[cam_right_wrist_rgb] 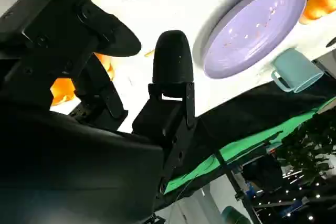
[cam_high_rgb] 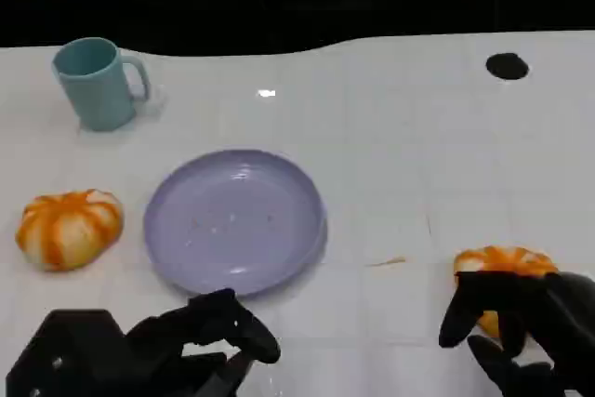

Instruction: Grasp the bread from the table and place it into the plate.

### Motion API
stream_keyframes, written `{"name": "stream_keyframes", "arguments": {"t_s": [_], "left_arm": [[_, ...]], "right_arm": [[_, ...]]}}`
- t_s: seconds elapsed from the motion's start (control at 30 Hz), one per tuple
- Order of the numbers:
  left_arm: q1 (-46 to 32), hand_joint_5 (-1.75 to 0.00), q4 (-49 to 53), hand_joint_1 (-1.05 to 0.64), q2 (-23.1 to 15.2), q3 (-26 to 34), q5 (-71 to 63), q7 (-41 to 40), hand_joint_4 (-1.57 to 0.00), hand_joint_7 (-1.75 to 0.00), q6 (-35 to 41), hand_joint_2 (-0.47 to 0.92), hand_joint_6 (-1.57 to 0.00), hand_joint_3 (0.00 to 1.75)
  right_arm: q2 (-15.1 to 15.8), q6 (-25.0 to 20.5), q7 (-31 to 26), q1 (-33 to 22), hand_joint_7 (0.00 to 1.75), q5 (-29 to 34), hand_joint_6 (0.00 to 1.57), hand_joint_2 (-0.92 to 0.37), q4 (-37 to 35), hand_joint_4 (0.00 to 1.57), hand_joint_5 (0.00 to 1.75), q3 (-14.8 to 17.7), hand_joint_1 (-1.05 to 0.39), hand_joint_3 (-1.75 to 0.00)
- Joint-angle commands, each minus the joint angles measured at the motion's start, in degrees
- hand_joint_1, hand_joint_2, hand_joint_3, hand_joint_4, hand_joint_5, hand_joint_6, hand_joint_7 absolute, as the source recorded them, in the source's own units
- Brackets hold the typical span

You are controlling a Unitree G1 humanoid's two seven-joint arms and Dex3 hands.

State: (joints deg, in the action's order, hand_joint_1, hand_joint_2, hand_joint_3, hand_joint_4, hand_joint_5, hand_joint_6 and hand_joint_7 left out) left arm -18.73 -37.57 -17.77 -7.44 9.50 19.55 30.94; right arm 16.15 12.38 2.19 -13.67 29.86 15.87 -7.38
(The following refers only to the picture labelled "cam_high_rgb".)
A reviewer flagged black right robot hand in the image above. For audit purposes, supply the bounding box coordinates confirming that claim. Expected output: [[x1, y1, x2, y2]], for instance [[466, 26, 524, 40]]
[[438, 270, 595, 397]]

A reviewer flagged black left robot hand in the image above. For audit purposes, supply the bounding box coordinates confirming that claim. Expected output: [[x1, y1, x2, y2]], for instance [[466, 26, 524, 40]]
[[119, 287, 283, 397]]

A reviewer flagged orange and white bread roll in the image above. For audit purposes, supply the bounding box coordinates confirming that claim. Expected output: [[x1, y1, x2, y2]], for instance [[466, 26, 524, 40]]
[[453, 245, 560, 338], [14, 189, 126, 272]]

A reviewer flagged lilac plate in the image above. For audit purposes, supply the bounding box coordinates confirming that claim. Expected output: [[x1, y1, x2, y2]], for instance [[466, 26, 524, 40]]
[[142, 149, 329, 298]]

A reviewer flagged black round table hole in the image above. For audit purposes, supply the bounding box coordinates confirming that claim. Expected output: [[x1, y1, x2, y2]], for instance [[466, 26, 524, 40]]
[[484, 52, 530, 81]]

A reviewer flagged pale green mug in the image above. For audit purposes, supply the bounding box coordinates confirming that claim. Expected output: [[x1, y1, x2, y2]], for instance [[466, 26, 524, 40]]
[[51, 36, 152, 132]]

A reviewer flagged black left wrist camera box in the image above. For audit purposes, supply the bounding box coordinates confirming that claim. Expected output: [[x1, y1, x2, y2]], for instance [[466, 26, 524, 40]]
[[5, 308, 127, 397]]

